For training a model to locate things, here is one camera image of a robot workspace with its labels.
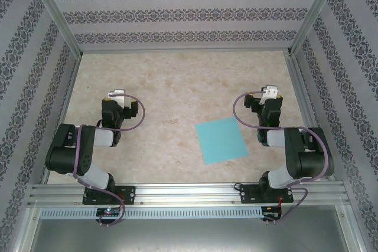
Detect metal bottom panel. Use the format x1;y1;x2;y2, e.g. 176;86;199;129
29;218;364;252

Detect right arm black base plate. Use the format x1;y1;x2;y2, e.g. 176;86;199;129
240;183;295;204

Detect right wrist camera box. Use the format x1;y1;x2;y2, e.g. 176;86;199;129
260;84;279;105

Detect aluminium frame post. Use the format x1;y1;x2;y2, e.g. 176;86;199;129
288;0;346;57
25;0;83;57

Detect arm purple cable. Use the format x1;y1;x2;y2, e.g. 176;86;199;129
72;94;146;228
233;91;330;226

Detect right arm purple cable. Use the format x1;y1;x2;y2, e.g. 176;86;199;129
233;91;330;226

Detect aluminium mounting rail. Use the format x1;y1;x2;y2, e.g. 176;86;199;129
28;182;351;207

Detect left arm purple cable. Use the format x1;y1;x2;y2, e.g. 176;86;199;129
72;94;146;228

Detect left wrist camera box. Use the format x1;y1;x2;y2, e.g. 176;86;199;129
106;89;132;109

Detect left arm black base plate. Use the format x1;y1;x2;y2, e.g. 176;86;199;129
82;185;136;205

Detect aluminium side rail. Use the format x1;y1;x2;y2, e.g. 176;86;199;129
40;54;82;184
285;51;336;181

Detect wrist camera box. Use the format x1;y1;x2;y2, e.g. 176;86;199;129
106;89;132;109
260;84;279;105

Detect slotted grey cable duct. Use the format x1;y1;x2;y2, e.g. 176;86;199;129
40;207;263;220

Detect light blue cloth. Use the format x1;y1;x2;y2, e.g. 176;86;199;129
195;117;250;165

